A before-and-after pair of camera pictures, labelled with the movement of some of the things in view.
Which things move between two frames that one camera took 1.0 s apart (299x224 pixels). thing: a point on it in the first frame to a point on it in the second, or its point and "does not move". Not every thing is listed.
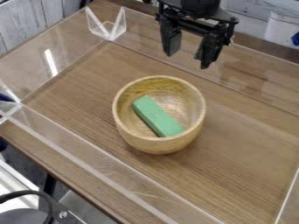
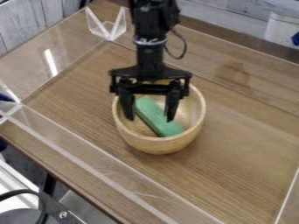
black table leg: [50, 185] does not move
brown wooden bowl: [180, 97] does not move
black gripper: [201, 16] to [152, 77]
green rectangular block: [162, 122] does not move
